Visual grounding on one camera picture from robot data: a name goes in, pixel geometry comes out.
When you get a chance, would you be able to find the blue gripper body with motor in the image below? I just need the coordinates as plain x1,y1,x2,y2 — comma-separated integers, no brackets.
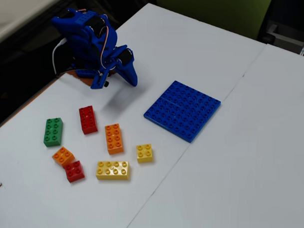
103,43,134,71

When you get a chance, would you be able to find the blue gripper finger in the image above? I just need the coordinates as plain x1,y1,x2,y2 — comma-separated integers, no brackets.
116,59,139,88
90,67,111,91

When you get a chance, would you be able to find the orange 2x4 block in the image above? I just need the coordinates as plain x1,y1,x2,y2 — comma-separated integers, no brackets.
103,123,126,156

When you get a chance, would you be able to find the red 2x4 block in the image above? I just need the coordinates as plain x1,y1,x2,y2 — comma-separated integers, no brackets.
78,105,99,136

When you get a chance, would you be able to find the green 2x4 block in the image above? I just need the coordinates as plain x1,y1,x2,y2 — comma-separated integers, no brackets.
43,117,64,149

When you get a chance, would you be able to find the yellow 2x2 block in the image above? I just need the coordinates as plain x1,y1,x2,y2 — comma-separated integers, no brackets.
135,143,155,165

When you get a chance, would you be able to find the orange 2x2 block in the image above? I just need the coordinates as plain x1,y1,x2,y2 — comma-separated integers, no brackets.
51,146,76,169

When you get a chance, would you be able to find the yellow 2x4 block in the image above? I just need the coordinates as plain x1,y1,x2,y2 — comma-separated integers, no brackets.
95,159,131,182

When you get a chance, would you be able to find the red 2x2 block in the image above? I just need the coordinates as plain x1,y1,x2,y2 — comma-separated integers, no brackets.
64,159,86,184

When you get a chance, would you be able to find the white board sheet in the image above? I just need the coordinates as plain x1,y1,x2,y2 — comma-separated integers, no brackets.
123,38,304,228
0,0,268,228

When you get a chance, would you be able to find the blue 8x8 studded plate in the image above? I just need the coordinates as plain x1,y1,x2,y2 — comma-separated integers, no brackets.
142,79,222,145

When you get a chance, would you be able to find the green upholstered chair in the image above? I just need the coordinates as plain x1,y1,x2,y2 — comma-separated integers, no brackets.
154,0,273,42

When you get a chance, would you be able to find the white desk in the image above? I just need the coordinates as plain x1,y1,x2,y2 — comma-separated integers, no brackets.
0,0,73,43

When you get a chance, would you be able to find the white cable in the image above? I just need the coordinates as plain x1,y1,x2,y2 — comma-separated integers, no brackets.
51,38,67,76

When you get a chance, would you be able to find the black and metal chair frame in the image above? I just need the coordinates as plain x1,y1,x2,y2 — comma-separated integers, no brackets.
256,0,304,59

